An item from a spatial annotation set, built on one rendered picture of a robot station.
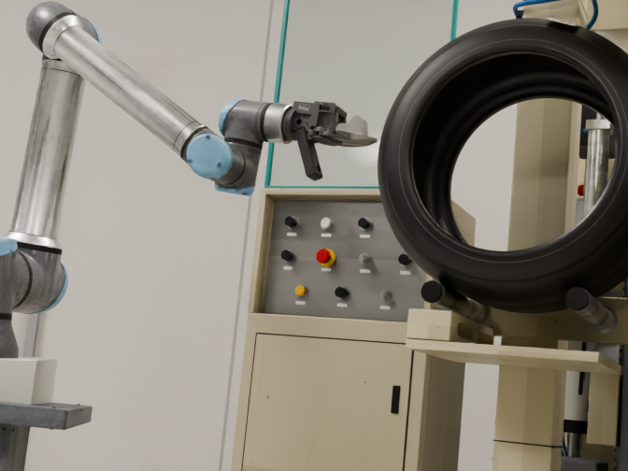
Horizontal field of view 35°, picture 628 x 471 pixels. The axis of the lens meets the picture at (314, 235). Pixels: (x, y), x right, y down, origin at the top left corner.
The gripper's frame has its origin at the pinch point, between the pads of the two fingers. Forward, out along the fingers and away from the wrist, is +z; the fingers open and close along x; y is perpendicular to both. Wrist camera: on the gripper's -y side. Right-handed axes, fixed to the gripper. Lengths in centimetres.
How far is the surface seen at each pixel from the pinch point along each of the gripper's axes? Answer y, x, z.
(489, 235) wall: 25, 274, -47
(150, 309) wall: -44, 195, -175
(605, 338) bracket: -31, 25, 52
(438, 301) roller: -31.9, -8.0, 24.6
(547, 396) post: -46, 28, 42
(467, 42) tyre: 19.9, -11.5, 21.1
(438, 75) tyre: 12.6, -12.0, 16.6
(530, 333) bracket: -33, 25, 36
